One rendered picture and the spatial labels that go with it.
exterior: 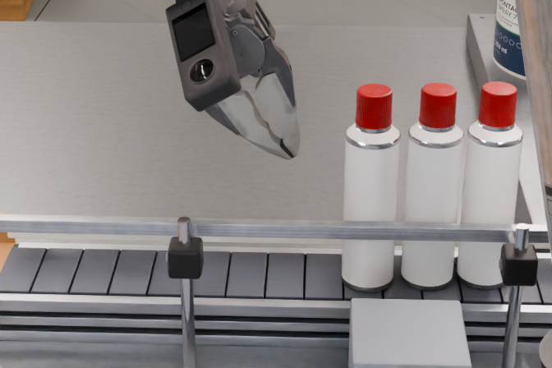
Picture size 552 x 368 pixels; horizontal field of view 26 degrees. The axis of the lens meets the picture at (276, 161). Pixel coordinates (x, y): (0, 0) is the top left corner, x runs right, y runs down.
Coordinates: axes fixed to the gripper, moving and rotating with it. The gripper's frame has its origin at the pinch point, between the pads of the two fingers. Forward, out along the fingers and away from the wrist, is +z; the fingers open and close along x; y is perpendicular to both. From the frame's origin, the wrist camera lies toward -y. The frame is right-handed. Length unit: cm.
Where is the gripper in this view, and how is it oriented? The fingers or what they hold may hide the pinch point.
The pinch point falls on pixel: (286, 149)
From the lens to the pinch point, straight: 113.3
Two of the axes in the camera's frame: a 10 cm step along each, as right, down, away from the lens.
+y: 0.4, -4.5, 8.9
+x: -8.6, 4.3, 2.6
